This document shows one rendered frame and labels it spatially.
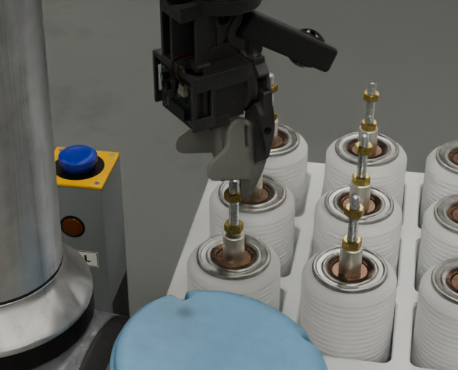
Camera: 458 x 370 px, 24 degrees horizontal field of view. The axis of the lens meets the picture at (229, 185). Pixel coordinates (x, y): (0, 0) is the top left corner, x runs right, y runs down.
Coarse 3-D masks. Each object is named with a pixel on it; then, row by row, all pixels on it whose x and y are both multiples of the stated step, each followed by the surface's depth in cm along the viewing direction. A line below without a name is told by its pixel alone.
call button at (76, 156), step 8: (64, 152) 111; (72, 152) 111; (80, 152) 111; (88, 152) 111; (96, 152) 111; (64, 160) 109; (72, 160) 109; (80, 160) 109; (88, 160) 109; (96, 160) 111; (64, 168) 111; (72, 168) 109; (80, 168) 109; (88, 168) 110
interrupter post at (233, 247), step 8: (224, 232) 107; (224, 240) 107; (232, 240) 106; (240, 240) 106; (224, 248) 107; (232, 248) 107; (240, 248) 107; (224, 256) 108; (232, 256) 107; (240, 256) 108
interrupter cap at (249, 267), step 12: (216, 240) 111; (252, 240) 111; (204, 252) 109; (216, 252) 109; (252, 252) 109; (264, 252) 109; (204, 264) 107; (216, 264) 107; (228, 264) 108; (240, 264) 108; (252, 264) 107; (264, 264) 107; (216, 276) 106; (228, 276) 105; (240, 276) 105; (252, 276) 106
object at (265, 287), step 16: (192, 256) 109; (272, 256) 109; (192, 272) 107; (272, 272) 107; (192, 288) 108; (208, 288) 106; (224, 288) 105; (240, 288) 105; (256, 288) 106; (272, 288) 108; (272, 304) 109
